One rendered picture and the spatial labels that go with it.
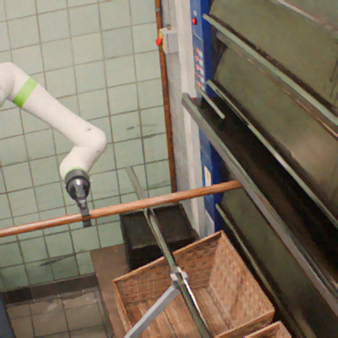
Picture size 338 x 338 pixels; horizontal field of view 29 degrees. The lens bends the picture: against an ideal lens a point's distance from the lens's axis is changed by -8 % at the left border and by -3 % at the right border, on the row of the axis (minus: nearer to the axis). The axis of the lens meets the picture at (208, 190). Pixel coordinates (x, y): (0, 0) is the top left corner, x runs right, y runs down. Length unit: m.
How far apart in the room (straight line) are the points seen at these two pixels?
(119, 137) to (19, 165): 0.55
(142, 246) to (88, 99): 0.92
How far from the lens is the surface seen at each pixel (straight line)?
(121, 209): 2.23
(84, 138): 2.46
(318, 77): 1.63
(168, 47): 2.99
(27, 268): 3.78
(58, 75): 3.30
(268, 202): 1.74
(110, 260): 3.09
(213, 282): 2.80
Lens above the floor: 2.33
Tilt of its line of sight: 30 degrees down
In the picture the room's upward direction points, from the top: 4 degrees counter-clockwise
